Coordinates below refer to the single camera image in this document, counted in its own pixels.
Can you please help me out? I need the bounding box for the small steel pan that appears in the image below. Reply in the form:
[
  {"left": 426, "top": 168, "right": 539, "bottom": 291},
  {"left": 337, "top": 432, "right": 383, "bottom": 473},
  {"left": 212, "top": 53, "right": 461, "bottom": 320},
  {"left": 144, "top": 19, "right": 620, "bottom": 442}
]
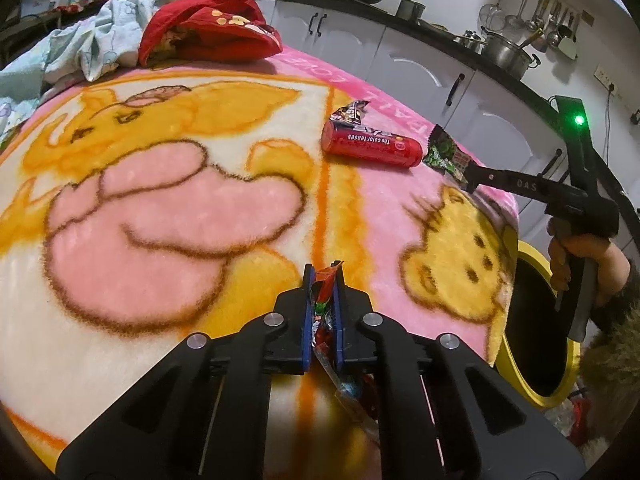
[{"left": 452, "top": 30, "right": 489, "bottom": 52}]

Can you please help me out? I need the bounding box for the red green snack wrapper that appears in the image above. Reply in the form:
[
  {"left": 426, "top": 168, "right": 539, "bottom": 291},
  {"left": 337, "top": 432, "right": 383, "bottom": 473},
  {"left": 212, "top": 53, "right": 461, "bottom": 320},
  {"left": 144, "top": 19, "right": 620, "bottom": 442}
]
[{"left": 310, "top": 260, "right": 385, "bottom": 447}]

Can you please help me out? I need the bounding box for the red drink can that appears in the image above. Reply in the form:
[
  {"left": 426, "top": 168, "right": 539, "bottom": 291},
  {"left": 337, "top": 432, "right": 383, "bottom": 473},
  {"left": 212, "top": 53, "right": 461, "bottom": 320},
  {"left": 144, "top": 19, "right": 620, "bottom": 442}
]
[{"left": 320, "top": 119, "right": 425, "bottom": 170}]

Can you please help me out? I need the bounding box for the person's right hand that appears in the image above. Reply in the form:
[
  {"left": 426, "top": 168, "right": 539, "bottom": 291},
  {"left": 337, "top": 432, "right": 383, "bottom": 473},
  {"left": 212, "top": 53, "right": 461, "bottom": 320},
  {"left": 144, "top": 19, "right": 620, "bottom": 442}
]
[{"left": 547, "top": 233, "right": 632, "bottom": 311}]

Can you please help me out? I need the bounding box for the crumpled plastic bag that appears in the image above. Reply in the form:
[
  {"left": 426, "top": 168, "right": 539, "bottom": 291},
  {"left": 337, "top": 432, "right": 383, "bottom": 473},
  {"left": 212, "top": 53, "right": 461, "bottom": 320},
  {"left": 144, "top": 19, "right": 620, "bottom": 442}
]
[{"left": 542, "top": 394, "right": 602, "bottom": 449}]

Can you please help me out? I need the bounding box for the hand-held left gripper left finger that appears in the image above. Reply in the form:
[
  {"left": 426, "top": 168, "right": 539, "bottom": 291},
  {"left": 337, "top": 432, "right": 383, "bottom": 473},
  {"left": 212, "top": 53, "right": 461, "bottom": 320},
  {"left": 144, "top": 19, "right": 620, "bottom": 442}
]
[{"left": 55, "top": 262, "right": 318, "bottom": 480}]

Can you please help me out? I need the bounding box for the steel stockpot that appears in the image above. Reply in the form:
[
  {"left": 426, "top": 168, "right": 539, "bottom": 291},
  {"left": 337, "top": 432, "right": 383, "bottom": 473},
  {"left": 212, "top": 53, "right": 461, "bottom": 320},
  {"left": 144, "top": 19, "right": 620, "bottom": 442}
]
[{"left": 480, "top": 30, "right": 542, "bottom": 79}]

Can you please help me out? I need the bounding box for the green black snack packet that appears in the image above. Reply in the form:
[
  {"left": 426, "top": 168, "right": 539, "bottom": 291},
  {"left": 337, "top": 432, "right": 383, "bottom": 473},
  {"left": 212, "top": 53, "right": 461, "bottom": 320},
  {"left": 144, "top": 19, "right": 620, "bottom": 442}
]
[{"left": 422, "top": 124, "right": 484, "bottom": 194}]

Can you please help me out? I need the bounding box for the person's right forearm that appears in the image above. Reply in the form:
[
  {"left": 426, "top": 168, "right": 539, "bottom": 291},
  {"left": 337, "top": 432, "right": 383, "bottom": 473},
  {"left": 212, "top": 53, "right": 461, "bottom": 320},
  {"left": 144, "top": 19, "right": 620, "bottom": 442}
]
[{"left": 582, "top": 265, "right": 640, "bottom": 458}]

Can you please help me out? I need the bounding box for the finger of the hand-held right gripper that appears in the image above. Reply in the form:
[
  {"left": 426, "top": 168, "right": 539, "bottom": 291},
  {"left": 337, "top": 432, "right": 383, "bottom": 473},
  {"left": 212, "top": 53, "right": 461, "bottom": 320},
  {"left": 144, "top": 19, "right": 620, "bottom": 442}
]
[{"left": 465, "top": 163, "right": 552, "bottom": 207}]

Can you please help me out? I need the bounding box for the light blue patterned cloth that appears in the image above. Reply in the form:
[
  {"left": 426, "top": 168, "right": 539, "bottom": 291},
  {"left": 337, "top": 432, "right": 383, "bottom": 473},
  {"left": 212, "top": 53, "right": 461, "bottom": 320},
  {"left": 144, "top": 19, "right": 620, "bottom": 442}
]
[{"left": 0, "top": 0, "right": 184, "bottom": 127}]

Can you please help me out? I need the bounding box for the row of hanging kitchen utensils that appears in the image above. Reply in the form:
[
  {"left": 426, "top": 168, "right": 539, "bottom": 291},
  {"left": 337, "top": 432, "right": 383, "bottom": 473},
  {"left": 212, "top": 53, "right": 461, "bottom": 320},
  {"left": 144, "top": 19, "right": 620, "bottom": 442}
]
[{"left": 479, "top": 0, "right": 584, "bottom": 59}]

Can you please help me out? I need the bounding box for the white kitchen cabinet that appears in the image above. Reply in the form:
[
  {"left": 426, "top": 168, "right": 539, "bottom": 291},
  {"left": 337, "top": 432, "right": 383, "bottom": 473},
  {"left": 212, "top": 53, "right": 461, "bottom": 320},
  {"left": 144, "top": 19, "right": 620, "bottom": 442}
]
[{"left": 259, "top": 0, "right": 623, "bottom": 223}]

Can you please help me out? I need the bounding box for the pink printed blanket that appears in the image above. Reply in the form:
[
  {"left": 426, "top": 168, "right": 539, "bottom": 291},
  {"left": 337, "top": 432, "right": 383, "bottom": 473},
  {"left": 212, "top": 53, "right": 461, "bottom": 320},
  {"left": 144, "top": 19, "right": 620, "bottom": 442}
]
[{"left": 0, "top": 42, "right": 522, "bottom": 472}]

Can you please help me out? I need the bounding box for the dark silver snack wrapper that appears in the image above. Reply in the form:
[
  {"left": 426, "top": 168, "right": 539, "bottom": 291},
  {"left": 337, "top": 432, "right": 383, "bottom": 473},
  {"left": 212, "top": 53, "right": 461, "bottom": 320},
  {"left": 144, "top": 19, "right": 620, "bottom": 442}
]
[{"left": 329, "top": 99, "right": 372, "bottom": 127}]

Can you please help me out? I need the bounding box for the yellow rimmed trash bin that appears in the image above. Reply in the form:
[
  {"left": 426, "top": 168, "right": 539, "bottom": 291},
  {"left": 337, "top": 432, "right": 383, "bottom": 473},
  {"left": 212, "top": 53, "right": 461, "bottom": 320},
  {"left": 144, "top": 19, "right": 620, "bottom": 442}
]
[{"left": 492, "top": 225, "right": 587, "bottom": 409}]

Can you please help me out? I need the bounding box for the red printed cloth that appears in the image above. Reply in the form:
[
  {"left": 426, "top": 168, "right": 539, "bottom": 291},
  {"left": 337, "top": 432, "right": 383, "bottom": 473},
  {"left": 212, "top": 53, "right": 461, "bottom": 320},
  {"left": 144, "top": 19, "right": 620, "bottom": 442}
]
[{"left": 137, "top": 0, "right": 284, "bottom": 69}]

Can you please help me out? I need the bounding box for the white wall socket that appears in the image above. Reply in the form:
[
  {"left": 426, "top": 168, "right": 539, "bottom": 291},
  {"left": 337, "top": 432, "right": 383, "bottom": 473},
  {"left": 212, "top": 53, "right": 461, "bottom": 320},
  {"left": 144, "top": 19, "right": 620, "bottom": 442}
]
[{"left": 593, "top": 64, "right": 621, "bottom": 93}]

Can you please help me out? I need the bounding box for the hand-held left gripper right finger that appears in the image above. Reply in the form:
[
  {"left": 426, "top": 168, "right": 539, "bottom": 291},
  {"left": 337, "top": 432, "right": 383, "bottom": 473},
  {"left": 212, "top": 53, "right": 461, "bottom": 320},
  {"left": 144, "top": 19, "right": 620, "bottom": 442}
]
[{"left": 332, "top": 262, "right": 587, "bottom": 480}]

